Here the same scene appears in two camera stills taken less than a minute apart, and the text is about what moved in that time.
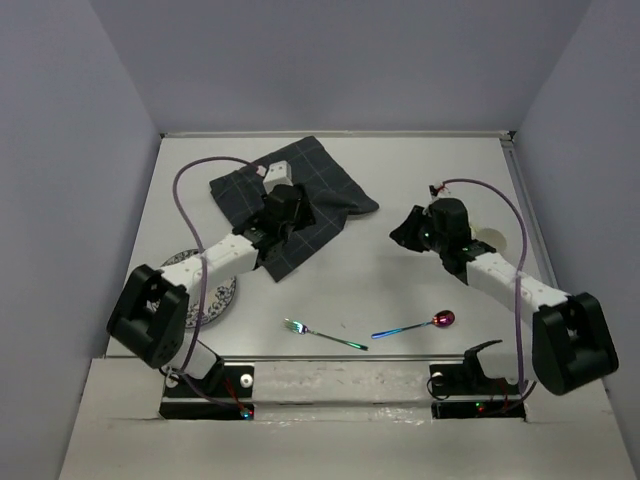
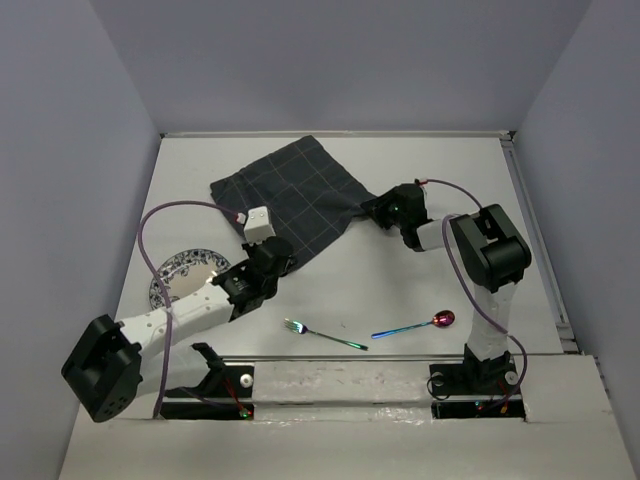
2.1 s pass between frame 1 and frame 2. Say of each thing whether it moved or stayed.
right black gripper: moved
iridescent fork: stayed
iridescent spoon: stayed
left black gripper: moved
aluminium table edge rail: stayed
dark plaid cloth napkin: stayed
